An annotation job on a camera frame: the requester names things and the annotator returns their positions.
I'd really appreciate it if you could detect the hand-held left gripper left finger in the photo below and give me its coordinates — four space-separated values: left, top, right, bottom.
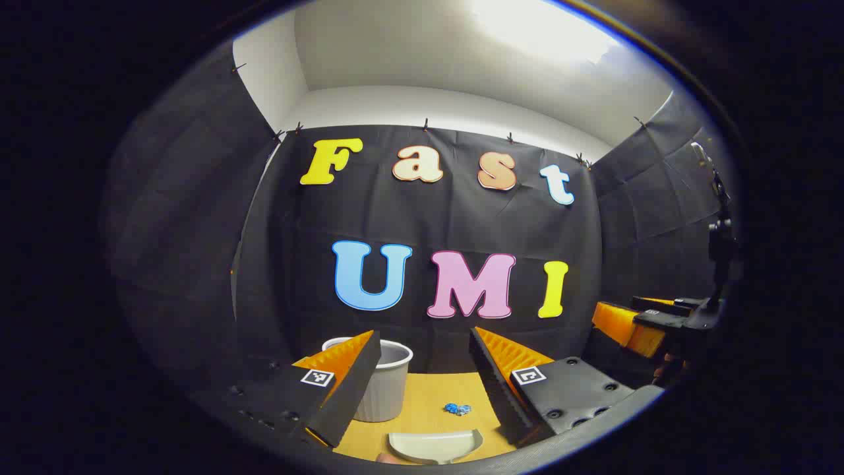
227 330 382 449

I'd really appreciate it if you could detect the white ribbed garbage bin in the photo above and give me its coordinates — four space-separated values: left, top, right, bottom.
322 336 414 423

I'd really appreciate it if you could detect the wooden desktop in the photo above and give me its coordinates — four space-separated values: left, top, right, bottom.
333 373 518 462

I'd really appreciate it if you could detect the white plastic dustpan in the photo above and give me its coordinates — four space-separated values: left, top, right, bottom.
388 429 484 465

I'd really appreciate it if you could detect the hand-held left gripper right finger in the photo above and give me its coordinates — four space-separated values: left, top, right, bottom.
469 327 663 449

